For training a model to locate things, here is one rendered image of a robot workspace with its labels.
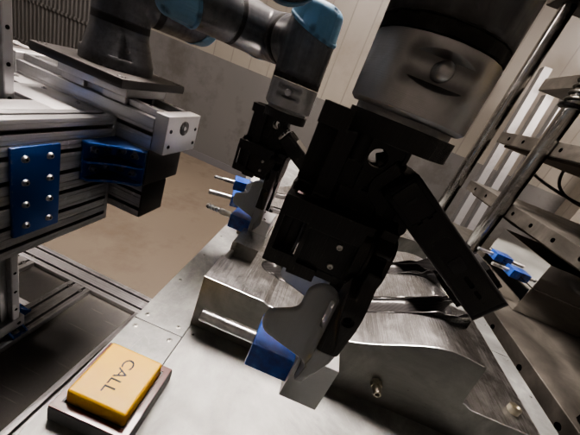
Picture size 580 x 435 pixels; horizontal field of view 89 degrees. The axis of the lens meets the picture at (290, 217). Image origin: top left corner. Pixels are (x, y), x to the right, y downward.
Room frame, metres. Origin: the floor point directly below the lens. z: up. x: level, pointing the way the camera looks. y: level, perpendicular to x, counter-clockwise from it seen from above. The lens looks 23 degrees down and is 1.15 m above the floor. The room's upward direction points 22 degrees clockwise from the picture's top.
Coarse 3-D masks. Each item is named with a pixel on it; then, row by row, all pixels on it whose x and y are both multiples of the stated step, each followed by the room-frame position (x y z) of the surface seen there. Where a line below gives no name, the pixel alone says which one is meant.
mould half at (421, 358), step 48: (240, 240) 0.43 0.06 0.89; (240, 288) 0.32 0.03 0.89; (288, 288) 0.36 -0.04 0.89; (384, 288) 0.43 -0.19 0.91; (432, 288) 0.45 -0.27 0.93; (384, 336) 0.32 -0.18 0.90; (432, 336) 0.32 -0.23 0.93; (480, 336) 0.49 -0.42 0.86; (336, 384) 0.31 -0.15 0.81; (384, 384) 0.31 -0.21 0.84; (432, 384) 0.30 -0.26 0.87; (480, 384) 0.36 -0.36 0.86; (480, 432) 0.30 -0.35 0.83; (528, 432) 0.30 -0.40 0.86
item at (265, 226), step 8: (208, 208) 0.51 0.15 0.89; (216, 208) 0.50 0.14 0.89; (240, 208) 0.52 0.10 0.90; (232, 216) 0.48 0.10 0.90; (240, 216) 0.49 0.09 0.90; (248, 216) 0.50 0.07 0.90; (264, 216) 0.50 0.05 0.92; (272, 216) 0.51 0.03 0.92; (232, 224) 0.48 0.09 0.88; (240, 224) 0.48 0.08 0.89; (248, 224) 0.48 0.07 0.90; (264, 224) 0.48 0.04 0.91; (272, 224) 0.52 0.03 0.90; (256, 232) 0.48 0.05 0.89; (264, 232) 0.48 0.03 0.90
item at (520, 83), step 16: (560, 16) 1.57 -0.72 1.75; (544, 32) 1.59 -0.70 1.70; (560, 32) 1.57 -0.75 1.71; (544, 48) 1.57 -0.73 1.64; (528, 64) 1.57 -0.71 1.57; (528, 80) 1.57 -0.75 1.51; (512, 96) 1.57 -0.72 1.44; (496, 112) 1.58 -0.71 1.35; (496, 128) 1.57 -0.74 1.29; (480, 144) 1.57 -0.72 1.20; (464, 160) 1.59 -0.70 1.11; (464, 176) 1.57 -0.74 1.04; (448, 192) 1.57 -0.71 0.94
